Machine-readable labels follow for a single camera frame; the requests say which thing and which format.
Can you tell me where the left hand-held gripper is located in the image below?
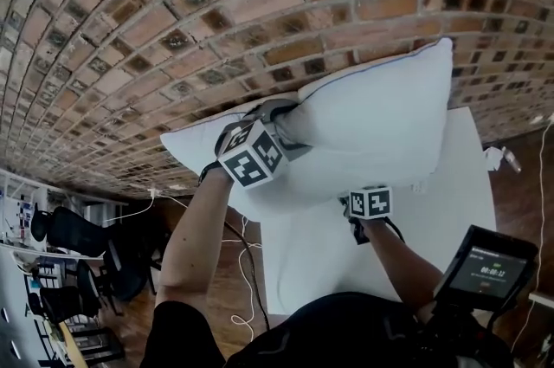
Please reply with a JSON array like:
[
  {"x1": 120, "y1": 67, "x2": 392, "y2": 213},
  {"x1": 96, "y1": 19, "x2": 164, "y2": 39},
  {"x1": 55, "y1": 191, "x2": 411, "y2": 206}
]
[{"x1": 215, "y1": 98, "x2": 313, "y2": 190}]

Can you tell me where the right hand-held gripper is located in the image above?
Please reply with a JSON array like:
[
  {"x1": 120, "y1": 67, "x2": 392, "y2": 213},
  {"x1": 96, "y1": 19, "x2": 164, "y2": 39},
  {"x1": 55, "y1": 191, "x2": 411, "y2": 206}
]
[{"x1": 338, "y1": 184, "x2": 394, "y2": 247}]

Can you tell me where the white pillow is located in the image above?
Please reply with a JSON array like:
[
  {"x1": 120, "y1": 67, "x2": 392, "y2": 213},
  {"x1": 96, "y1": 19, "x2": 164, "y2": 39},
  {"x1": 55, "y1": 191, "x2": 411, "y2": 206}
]
[{"x1": 159, "y1": 37, "x2": 454, "y2": 223}]

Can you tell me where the person's right forearm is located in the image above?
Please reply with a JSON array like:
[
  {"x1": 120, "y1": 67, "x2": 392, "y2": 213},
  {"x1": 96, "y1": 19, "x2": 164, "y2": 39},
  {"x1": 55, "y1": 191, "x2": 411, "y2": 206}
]
[{"x1": 362, "y1": 218, "x2": 443, "y2": 313}]

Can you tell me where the person's left forearm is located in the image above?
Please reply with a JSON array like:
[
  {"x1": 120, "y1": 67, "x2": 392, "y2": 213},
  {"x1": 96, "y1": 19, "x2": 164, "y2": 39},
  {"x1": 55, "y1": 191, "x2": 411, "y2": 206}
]
[{"x1": 154, "y1": 166, "x2": 237, "y2": 311}]

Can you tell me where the white square table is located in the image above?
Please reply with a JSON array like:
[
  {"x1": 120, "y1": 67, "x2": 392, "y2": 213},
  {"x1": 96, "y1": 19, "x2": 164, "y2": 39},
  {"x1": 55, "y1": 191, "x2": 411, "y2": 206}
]
[{"x1": 229, "y1": 106, "x2": 498, "y2": 315}]

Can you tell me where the person's black clothing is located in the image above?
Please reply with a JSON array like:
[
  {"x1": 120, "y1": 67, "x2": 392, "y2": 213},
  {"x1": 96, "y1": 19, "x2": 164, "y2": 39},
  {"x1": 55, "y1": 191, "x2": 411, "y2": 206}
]
[{"x1": 145, "y1": 291, "x2": 516, "y2": 368}]

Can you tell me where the black tablet screen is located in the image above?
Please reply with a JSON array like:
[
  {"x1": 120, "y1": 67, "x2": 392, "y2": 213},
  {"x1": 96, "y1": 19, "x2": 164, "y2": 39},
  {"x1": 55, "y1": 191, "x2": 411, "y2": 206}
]
[{"x1": 432, "y1": 224, "x2": 540, "y2": 313}]

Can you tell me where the white desk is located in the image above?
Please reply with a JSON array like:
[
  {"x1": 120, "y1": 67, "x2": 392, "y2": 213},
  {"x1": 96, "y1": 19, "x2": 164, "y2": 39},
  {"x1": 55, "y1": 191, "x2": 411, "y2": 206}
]
[
  {"x1": 527, "y1": 291, "x2": 554, "y2": 307},
  {"x1": 0, "y1": 247, "x2": 70, "y2": 368}
]

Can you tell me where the black office chair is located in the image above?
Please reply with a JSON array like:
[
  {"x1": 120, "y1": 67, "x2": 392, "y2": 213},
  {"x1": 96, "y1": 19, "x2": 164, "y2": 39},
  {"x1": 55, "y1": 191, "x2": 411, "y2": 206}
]
[
  {"x1": 37, "y1": 261, "x2": 116, "y2": 326},
  {"x1": 29, "y1": 205, "x2": 172, "y2": 302}
]

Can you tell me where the white metal shelf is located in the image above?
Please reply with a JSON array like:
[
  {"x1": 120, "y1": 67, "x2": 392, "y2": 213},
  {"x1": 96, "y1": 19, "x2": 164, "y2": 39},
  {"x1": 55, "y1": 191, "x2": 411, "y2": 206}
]
[{"x1": 0, "y1": 169, "x2": 131, "y2": 257}]

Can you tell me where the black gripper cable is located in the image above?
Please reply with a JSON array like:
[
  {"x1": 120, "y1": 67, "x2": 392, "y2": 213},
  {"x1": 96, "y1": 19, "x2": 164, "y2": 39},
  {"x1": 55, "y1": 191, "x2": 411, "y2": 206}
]
[
  {"x1": 222, "y1": 223, "x2": 272, "y2": 332},
  {"x1": 383, "y1": 217, "x2": 406, "y2": 244}
]

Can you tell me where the white charging cable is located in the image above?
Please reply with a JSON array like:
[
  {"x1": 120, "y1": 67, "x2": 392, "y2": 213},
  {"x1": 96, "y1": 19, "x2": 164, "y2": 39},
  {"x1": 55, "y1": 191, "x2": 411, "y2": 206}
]
[
  {"x1": 159, "y1": 195, "x2": 265, "y2": 332},
  {"x1": 103, "y1": 197, "x2": 155, "y2": 223},
  {"x1": 510, "y1": 121, "x2": 551, "y2": 358}
]

